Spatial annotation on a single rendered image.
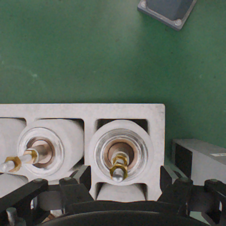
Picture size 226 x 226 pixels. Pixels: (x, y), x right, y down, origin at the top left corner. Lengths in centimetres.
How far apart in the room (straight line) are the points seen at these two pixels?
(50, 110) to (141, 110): 17
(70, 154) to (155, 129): 15
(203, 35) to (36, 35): 52
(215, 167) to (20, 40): 62
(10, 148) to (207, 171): 33
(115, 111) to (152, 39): 30
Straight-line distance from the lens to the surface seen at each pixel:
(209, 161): 30
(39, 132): 27
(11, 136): 34
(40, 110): 35
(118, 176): 16
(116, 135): 24
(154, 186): 35
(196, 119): 54
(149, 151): 25
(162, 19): 57
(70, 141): 27
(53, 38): 59
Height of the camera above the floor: 50
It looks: 86 degrees down
